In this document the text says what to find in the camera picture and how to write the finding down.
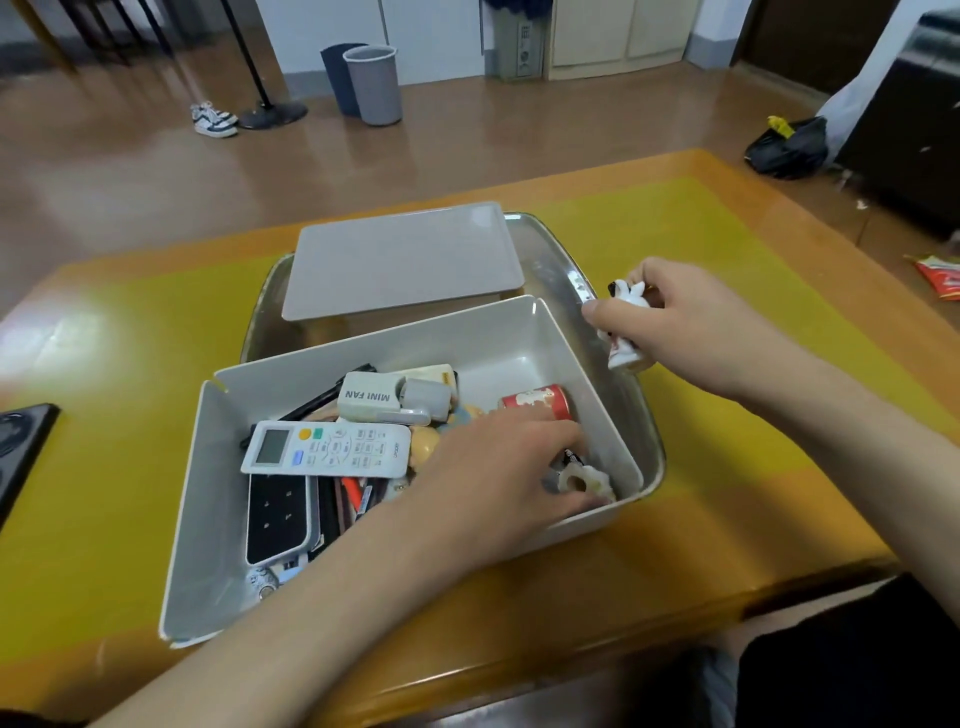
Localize person's right hand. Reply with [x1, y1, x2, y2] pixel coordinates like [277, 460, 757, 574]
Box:
[581, 257, 768, 402]

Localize person's left hand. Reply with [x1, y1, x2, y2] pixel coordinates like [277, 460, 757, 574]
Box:
[408, 408, 609, 575]

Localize white animal figurine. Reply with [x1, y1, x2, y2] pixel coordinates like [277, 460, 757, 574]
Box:
[606, 279, 658, 372]

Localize person's right forearm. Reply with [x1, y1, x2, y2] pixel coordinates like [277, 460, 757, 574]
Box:
[738, 330, 960, 624]

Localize person's left forearm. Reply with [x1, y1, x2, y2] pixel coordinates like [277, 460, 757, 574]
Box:
[90, 487, 481, 728]

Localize red can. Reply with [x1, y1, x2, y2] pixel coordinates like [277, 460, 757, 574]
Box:
[498, 384, 575, 423]

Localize white gear-shaped toy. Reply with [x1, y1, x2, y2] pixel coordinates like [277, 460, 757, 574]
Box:
[558, 462, 616, 504]

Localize silver metal tray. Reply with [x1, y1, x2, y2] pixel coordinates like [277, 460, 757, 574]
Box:
[240, 212, 667, 500]

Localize white plastic storage box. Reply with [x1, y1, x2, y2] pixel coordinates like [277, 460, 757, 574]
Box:
[159, 294, 646, 650]

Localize yellow round toy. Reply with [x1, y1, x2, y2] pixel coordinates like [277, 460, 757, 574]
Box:
[408, 426, 444, 471]

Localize cream small box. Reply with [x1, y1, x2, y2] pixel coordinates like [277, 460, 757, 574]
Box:
[393, 363, 460, 410]

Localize white mini fan box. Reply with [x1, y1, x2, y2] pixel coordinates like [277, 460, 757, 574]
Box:
[336, 371, 453, 427]

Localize grey flat plastic lid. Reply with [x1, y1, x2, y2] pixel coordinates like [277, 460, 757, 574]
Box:
[281, 201, 526, 322]

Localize white remote control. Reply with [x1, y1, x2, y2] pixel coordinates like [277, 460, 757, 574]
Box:
[240, 420, 412, 480]

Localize black garbage bag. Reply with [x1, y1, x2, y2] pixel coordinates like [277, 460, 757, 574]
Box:
[744, 114, 830, 181]

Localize cream cabinet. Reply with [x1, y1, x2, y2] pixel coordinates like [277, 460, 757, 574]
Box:
[543, 0, 702, 81]

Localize grey metal safe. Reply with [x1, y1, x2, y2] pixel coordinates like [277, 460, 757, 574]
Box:
[491, 6, 547, 82]

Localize white power strip black face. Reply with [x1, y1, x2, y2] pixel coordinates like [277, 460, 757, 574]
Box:
[244, 474, 321, 567]

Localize grey trash bin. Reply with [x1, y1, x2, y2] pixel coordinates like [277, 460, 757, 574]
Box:
[342, 45, 404, 127]

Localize white plastic sheet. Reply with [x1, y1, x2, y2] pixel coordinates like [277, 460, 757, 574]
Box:
[817, 0, 960, 162]

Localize red snack packet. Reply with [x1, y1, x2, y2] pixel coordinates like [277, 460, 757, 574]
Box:
[909, 255, 960, 303]

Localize dark wooden door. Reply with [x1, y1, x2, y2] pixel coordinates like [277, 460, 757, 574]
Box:
[738, 0, 899, 95]

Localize black furniture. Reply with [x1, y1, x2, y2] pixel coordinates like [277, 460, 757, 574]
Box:
[836, 7, 960, 241]

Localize dark blue trash bin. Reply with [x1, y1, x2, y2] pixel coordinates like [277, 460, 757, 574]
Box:
[320, 42, 369, 117]

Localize person's black shorts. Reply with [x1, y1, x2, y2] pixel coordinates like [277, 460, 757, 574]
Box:
[738, 573, 960, 728]

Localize black pole stand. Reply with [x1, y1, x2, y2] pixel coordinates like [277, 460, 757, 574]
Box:
[217, 0, 309, 131]

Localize yellow table mat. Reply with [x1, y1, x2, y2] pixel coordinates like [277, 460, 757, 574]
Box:
[0, 176, 960, 665]

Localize black phone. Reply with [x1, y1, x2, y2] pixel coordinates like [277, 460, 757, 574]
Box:
[0, 403, 61, 528]

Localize black chair legs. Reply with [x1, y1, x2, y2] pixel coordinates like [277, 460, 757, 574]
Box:
[56, 0, 177, 69]

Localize black cable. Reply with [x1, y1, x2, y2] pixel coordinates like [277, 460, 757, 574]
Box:
[238, 363, 378, 451]

